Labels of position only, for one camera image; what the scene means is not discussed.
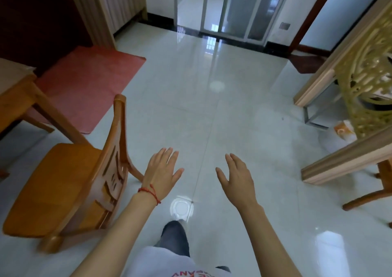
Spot person's right hand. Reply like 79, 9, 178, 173
215, 153, 260, 214

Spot person's left hand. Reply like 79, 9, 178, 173
143, 147, 185, 203

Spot person's left forearm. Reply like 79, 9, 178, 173
70, 193, 157, 277

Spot person's right forearm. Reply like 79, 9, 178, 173
240, 205, 303, 277

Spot red floor mat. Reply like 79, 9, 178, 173
26, 45, 147, 135

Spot dark blue trousers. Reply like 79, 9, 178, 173
154, 220, 231, 273

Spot white shirt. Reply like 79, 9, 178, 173
122, 245, 228, 277

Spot light wooden furniture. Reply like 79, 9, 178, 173
293, 0, 392, 186

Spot white and orange container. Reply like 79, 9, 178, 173
333, 119, 358, 142

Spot orange wooden furniture legs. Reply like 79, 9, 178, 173
342, 159, 392, 229

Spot golden lattice panel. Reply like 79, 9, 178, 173
334, 18, 392, 140

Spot wooden dining table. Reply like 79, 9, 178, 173
0, 58, 90, 147

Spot glass sliding door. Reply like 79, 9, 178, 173
173, 0, 295, 45

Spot dark brown wooden door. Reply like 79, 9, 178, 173
0, 0, 93, 76

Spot red string bracelet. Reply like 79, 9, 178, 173
138, 184, 162, 206

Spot metal frame stand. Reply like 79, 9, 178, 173
302, 85, 344, 131

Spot reddish brown door frame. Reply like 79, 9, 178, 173
287, 0, 341, 57

